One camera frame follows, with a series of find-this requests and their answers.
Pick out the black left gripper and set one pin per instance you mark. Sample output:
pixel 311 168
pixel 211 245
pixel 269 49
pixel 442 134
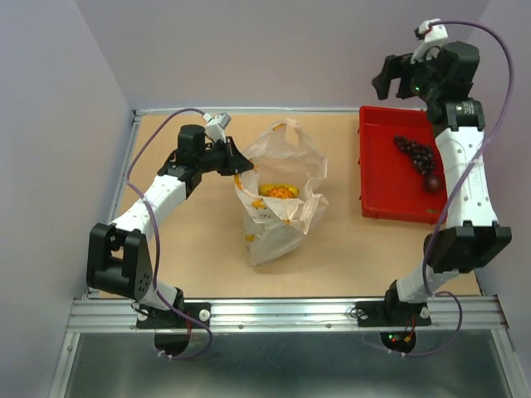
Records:
pixel 236 162

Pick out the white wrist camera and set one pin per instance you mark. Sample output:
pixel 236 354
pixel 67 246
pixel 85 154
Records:
pixel 216 125
pixel 432 35

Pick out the red plastic tray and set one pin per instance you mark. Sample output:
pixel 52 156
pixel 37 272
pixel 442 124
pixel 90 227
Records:
pixel 391 187

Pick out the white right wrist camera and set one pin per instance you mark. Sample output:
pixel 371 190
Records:
pixel 432 35

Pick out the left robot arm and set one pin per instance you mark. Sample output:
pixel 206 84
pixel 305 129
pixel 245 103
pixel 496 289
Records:
pixel 118 254

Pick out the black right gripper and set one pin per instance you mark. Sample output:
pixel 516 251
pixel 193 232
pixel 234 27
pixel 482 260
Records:
pixel 392 70

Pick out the white plastic bag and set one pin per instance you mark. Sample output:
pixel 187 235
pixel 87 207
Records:
pixel 273 227

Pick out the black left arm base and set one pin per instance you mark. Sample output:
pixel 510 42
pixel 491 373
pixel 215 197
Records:
pixel 152 318

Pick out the orange fake pineapple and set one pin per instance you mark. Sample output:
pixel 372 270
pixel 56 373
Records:
pixel 281 192

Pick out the yellow fake lemon fruit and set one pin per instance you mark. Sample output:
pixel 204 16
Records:
pixel 263 189

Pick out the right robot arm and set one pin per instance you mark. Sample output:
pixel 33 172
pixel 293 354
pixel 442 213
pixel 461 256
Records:
pixel 468 234

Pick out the aluminium front rail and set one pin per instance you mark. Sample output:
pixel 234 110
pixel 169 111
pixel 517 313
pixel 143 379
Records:
pixel 269 315

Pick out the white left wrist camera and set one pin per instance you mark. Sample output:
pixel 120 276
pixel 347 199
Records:
pixel 216 125

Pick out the dark purple fake grapes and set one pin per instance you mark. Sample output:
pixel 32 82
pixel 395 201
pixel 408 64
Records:
pixel 421 155

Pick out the dark purple fake passionfruit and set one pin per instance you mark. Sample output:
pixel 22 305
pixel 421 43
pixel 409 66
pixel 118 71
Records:
pixel 432 183

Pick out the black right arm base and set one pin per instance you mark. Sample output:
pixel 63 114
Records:
pixel 377 314

